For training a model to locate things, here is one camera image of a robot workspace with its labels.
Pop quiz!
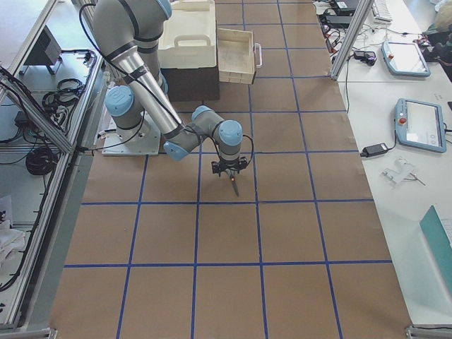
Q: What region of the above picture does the teal notebook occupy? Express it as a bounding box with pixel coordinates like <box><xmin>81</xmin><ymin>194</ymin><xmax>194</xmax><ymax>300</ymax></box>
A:
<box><xmin>420</xmin><ymin>206</ymin><xmax>451</xmax><ymax>290</ymax></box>

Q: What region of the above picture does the blue teach pendant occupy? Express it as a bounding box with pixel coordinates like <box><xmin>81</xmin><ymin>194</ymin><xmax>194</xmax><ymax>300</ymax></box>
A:
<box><xmin>381</xmin><ymin>41</ymin><xmax>431</xmax><ymax>78</ymax></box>
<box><xmin>394</xmin><ymin>98</ymin><xmax>446</xmax><ymax>153</ymax></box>

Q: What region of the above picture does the white plastic storage tray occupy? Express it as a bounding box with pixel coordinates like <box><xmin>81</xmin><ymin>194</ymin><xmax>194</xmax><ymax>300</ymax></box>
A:
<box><xmin>158</xmin><ymin>1</ymin><xmax>217</xmax><ymax>69</ymax></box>

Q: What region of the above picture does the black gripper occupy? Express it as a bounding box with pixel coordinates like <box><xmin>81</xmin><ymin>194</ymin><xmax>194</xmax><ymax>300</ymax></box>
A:
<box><xmin>211</xmin><ymin>156</ymin><xmax>246</xmax><ymax>177</ymax></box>

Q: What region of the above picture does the blue teach pendant near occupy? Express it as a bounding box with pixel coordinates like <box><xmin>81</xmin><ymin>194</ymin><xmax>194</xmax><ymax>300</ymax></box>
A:
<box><xmin>394</xmin><ymin>98</ymin><xmax>446</xmax><ymax>153</ymax></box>

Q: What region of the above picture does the small black power adapter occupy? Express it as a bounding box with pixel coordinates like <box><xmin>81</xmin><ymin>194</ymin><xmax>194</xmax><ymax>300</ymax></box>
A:
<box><xmin>360</xmin><ymin>143</ymin><xmax>388</xmax><ymax>157</ymax></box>

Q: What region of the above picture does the grey metal box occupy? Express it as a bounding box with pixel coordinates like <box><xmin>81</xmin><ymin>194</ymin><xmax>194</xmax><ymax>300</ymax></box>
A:
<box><xmin>24</xmin><ymin>26</ymin><xmax>61</xmax><ymax>66</ymax></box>

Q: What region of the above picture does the blue teach pendant far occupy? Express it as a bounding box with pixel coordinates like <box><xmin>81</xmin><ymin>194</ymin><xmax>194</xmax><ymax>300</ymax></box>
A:
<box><xmin>381</xmin><ymin>41</ymin><xmax>431</xmax><ymax>78</ymax></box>

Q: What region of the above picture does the brown paper table cover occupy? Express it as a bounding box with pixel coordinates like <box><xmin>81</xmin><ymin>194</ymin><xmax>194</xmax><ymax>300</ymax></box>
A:
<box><xmin>50</xmin><ymin>1</ymin><xmax>410</xmax><ymax>338</ymax></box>

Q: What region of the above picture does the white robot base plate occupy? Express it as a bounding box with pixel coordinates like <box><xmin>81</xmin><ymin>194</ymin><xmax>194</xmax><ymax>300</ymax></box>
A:
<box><xmin>101</xmin><ymin>114</ymin><xmax>161</xmax><ymax>156</ymax></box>

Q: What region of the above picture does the light wooden drawer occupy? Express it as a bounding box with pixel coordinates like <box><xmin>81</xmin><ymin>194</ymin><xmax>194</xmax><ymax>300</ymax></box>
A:
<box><xmin>217</xmin><ymin>28</ymin><xmax>263</xmax><ymax>85</ymax></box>

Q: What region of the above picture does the coiled black cable bundle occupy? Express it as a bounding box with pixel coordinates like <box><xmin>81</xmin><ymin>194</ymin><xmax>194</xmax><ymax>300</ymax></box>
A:
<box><xmin>25</xmin><ymin>145</ymin><xmax>57</xmax><ymax>177</ymax></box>

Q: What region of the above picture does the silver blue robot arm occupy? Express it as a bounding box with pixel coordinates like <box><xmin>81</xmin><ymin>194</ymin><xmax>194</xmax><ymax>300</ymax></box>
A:
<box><xmin>91</xmin><ymin>1</ymin><xmax>249</xmax><ymax>176</ymax></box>

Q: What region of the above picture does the dark wooden cabinet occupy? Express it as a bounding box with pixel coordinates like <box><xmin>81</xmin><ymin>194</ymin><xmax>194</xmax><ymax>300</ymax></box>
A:
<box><xmin>161</xmin><ymin>66</ymin><xmax>220</xmax><ymax>102</ymax></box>

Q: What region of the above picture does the clear acrylic bracket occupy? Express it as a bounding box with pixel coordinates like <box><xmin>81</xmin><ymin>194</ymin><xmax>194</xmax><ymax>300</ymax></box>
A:
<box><xmin>381</xmin><ymin>157</ymin><xmax>415</xmax><ymax>186</ymax></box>

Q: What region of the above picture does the aluminium frame post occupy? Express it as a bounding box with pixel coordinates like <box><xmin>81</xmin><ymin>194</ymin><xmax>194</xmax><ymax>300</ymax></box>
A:
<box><xmin>330</xmin><ymin>0</ymin><xmax>373</xmax><ymax>81</ymax></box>

